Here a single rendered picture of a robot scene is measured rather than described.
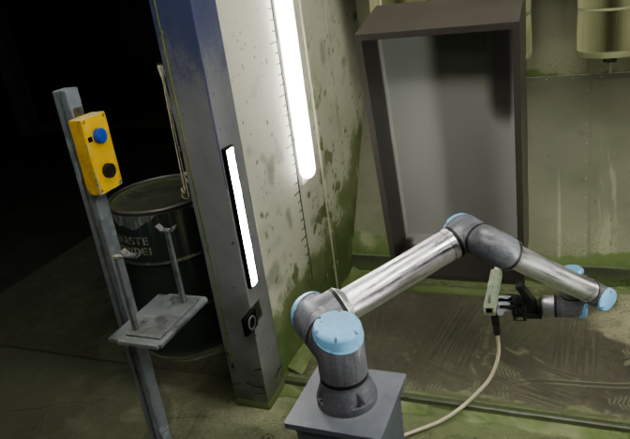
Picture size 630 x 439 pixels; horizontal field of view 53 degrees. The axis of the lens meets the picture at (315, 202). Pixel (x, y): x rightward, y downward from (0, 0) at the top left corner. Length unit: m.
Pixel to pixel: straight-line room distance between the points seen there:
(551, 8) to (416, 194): 1.41
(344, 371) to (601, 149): 2.41
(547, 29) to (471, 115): 1.19
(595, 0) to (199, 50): 2.03
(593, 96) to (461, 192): 1.19
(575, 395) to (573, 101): 1.73
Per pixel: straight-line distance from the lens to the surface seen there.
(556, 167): 3.86
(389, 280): 2.09
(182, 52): 2.48
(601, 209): 3.82
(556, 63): 4.00
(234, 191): 2.57
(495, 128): 2.93
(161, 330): 2.29
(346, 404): 1.97
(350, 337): 1.86
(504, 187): 3.08
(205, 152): 2.54
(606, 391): 3.08
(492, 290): 2.71
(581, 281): 2.43
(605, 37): 3.58
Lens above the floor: 1.93
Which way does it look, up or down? 21 degrees down
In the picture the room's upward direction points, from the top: 8 degrees counter-clockwise
